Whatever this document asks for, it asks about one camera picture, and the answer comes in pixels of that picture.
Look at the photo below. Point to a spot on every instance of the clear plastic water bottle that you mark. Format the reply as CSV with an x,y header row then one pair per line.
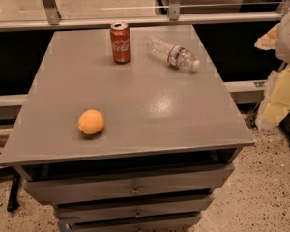
x,y
174,55

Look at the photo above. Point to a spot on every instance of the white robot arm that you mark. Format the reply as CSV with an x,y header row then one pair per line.
x,y
282,51

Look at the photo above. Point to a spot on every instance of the orange fruit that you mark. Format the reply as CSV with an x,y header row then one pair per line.
x,y
91,122

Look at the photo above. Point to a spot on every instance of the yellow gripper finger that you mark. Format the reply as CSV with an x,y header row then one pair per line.
x,y
268,40
276,103

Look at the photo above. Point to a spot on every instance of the grey drawer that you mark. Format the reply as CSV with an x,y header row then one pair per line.
x,y
138,224
141,208
75,190

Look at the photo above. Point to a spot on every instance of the middle grey drawer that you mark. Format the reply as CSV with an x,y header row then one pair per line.
x,y
141,208

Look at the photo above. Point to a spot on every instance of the top grey drawer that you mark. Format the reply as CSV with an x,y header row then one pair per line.
x,y
75,190

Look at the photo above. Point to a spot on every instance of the red coke can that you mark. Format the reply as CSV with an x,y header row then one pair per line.
x,y
120,42

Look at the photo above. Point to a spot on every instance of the grey drawer cabinet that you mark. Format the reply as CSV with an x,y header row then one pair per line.
x,y
155,117

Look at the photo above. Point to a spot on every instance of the metal railing frame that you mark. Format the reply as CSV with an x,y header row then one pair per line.
x,y
19,15

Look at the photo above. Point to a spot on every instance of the bottom grey drawer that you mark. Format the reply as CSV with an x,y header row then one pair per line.
x,y
138,224

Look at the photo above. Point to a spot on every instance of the black stand leg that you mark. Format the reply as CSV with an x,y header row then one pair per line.
x,y
12,201

